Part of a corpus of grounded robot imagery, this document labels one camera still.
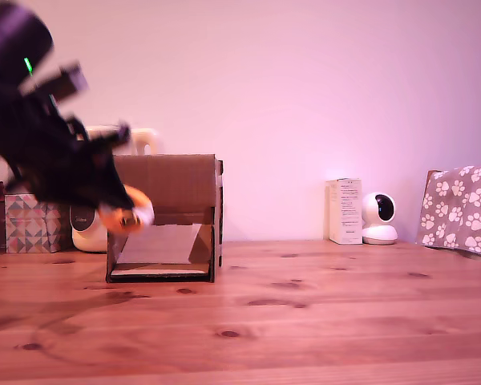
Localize cardboard dice tower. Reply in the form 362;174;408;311
106;154;225;284

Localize cream electric kettle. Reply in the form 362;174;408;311
69;126;160;253

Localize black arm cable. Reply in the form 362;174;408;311
62;115;91;142

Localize small white round camera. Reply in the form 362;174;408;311
361;192;399;246

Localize triangle pattern tissue box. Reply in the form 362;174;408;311
4;193;71;254

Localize grey paw print blanket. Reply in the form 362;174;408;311
415;162;481;261

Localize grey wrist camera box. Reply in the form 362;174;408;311
18;61;90;106

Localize orange and white footbag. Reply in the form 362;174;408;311
99;184;156;234

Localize white carton box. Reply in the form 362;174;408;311
325;177;364;246

